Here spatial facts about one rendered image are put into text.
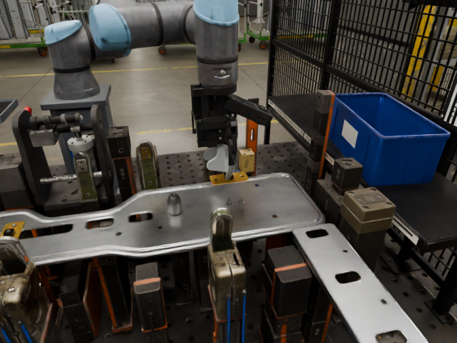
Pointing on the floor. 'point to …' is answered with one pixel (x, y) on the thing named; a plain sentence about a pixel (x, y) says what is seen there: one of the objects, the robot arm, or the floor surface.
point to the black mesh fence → (404, 253)
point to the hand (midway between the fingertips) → (229, 171)
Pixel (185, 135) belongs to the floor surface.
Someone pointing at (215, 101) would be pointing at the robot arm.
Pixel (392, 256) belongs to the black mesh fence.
